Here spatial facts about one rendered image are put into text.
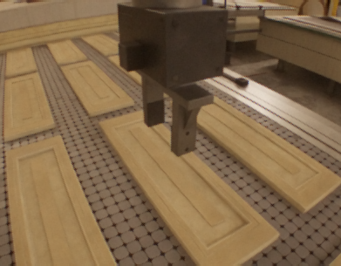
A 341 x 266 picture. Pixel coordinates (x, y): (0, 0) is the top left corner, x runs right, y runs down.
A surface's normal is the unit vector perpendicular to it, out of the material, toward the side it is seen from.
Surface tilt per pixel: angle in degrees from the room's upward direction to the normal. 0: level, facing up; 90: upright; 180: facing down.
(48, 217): 0
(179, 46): 90
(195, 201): 0
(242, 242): 0
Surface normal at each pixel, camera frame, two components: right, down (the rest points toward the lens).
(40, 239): -0.17, -0.76
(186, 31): 0.51, 0.48
